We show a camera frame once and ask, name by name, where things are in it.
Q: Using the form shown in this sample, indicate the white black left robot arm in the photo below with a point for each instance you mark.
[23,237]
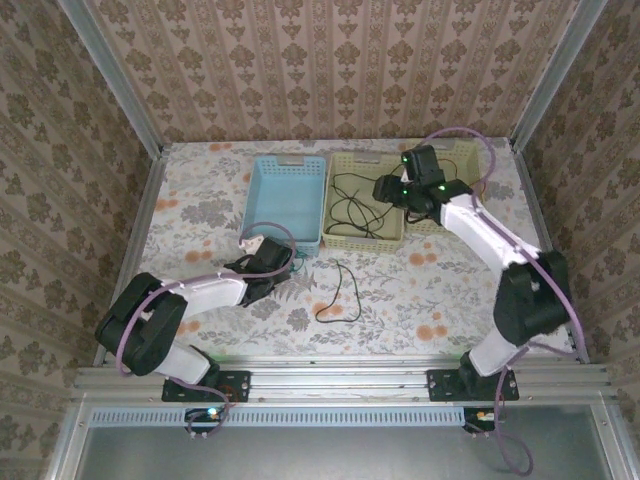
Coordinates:
[215,295]

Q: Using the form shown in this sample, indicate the aluminium frame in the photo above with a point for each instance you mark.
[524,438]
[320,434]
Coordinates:
[350,385]

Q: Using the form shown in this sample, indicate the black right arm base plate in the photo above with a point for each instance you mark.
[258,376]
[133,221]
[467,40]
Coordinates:
[445,385]

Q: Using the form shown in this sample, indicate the blue perforated plastic basket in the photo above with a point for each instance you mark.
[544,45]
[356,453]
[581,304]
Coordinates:
[285,200]

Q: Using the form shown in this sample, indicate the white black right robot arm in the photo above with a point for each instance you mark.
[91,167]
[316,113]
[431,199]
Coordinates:
[480,225]

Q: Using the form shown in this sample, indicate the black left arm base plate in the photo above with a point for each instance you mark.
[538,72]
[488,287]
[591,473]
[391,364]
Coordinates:
[230,387]

